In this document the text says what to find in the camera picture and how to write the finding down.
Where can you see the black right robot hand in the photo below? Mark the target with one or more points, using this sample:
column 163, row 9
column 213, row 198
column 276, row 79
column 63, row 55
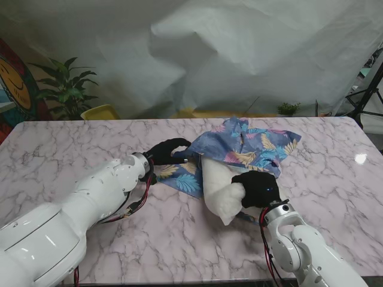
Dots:
column 260, row 191

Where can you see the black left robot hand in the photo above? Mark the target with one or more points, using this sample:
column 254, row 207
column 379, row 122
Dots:
column 163, row 152

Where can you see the white pillow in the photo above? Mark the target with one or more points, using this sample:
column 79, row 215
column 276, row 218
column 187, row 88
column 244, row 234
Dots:
column 215, row 185

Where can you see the blue leaf-print pillowcase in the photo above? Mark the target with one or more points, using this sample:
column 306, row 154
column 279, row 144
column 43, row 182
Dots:
column 254, row 143

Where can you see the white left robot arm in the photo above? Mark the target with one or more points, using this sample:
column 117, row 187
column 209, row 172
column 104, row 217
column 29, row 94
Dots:
column 89, row 194

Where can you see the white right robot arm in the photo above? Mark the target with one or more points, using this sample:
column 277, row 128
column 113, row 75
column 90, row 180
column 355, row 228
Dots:
column 299, row 245

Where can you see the yellow wooden bench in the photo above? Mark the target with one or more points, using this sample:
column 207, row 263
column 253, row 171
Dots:
column 215, row 113

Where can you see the yellow chair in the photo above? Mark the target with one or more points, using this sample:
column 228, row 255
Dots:
column 100, row 112

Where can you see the small green plant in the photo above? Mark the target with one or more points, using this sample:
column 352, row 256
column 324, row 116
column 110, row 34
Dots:
column 288, row 109

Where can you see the white backdrop sheet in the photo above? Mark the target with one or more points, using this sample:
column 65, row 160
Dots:
column 209, row 59

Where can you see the large green potted plant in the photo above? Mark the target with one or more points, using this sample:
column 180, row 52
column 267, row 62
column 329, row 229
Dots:
column 67, row 89

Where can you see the black tripod stand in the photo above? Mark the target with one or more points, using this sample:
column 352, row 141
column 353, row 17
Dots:
column 369, row 92

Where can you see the colourful smiley face mural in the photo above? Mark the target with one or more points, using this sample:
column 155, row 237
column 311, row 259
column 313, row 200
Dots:
column 15, row 86

